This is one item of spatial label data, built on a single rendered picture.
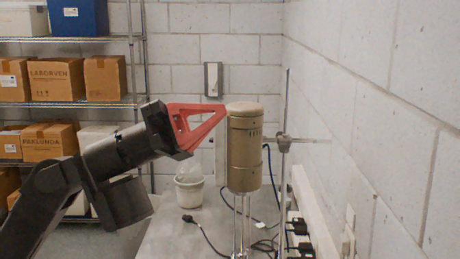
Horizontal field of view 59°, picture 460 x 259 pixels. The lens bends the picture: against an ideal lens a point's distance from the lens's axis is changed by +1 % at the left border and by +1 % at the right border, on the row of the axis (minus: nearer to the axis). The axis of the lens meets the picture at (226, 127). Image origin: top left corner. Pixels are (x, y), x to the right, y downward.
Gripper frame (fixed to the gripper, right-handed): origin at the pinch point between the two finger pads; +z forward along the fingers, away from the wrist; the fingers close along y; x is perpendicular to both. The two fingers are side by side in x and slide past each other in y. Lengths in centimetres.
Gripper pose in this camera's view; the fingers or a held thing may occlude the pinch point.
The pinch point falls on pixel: (220, 110)
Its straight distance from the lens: 55.1
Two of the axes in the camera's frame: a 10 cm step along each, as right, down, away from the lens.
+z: 9.2, -3.8, -1.3
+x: -3.3, -9.0, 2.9
